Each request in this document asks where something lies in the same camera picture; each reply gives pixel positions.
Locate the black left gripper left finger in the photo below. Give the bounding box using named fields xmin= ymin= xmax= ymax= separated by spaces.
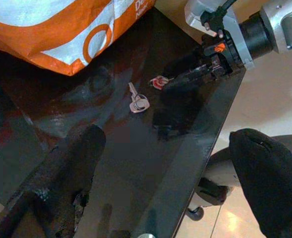
xmin=29 ymin=123 xmax=107 ymax=238

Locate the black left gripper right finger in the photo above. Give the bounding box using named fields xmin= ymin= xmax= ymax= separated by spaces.
xmin=229 ymin=127 xmax=292 ymax=238

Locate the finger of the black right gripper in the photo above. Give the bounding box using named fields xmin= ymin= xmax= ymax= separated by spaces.
xmin=163 ymin=46 xmax=208 ymax=84
xmin=152 ymin=71 xmax=214 ymax=139

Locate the red and white key tag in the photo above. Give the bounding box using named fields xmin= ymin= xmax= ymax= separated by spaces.
xmin=149 ymin=75 xmax=174 ymax=89

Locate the silver key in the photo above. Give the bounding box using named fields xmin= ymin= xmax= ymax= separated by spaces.
xmin=128 ymin=82 xmax=150 ymax=115

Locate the grey and black chair base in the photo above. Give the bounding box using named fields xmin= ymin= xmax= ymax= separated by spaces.
xmin=194 ymin=134 xmax=292 ymax=206

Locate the black caster wheel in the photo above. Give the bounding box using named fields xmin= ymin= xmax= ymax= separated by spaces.
xmin=187 ymin=207 xmax=205 ymax=222

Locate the orange and white paper bag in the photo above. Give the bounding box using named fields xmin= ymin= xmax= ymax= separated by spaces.
xmin=0 ymin=0 xmax=156 ymax=76

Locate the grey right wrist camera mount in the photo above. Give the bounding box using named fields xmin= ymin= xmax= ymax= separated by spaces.
xmin=184 ymin=0 xmax=255 ymax=69

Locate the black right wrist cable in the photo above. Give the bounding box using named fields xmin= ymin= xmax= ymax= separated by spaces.
xmin=200 ymin=0 xmax=239 ymax=38

